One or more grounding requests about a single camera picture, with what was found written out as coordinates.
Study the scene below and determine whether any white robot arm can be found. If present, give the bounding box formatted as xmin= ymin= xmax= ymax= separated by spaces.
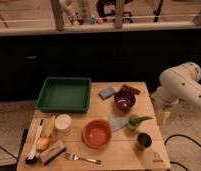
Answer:
xmin=151 ymin=62 xmax=201 ymax=126

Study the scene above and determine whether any silver fork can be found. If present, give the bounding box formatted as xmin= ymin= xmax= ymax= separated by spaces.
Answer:
xmin=64 ymin=153 xmax=101 ymax=165

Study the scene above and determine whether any yellow banana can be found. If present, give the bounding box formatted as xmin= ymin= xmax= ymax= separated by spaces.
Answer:
xmin=44 ymin=116 xmax=55 ymax=137

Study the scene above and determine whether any black cable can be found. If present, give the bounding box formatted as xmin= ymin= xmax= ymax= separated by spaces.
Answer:
xmin=164 ymin=133 xmax=201 ymax=171

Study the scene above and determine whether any dark metal cup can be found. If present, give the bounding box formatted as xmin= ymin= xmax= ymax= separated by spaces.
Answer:
xmin=136 ymin=133 xmax=152 ymax=150

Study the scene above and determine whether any wooden block brush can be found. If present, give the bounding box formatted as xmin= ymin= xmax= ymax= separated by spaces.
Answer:
xmin=40 ymin=140 xmax=66 ymax=165

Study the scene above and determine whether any wooden railing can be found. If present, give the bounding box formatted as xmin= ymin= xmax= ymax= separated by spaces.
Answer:
xmin=0 ymin=0 xmax=201 ymax=36

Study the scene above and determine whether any orange bowl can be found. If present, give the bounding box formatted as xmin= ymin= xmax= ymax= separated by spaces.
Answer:
xmin=82 ymin=119 xmax=112 ymax=149

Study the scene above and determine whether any green plastic tray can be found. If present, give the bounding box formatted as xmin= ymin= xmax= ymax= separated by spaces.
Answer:
xmin=36 ymin=77 xmax=91 ymax=113

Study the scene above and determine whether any orange fruit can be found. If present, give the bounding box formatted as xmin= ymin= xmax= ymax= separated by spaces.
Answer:
xmin=37 ymin=137 xmax=50 ymax=151

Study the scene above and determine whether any green toy vegetable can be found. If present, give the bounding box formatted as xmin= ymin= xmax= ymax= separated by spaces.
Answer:
xmin=127 ymin=115 xmax=151 ymax=130

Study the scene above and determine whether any blue sponge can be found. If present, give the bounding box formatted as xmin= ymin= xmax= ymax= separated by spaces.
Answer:
xmin=99 ymin=87 xmax=116 ymax=100

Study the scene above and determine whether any white cup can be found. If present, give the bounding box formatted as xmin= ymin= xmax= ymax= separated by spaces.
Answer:
xmin=55 ymin=114 xmax=72 ymax=132

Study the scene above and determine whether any dark red snack pile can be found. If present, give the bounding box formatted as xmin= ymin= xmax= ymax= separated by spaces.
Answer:
xmin=120 ymin=84 xmax=141 ymax=95

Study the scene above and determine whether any dark red bowl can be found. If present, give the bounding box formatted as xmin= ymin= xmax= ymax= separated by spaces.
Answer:
xmin=114 ymin=91 xmax=136 ymax=111

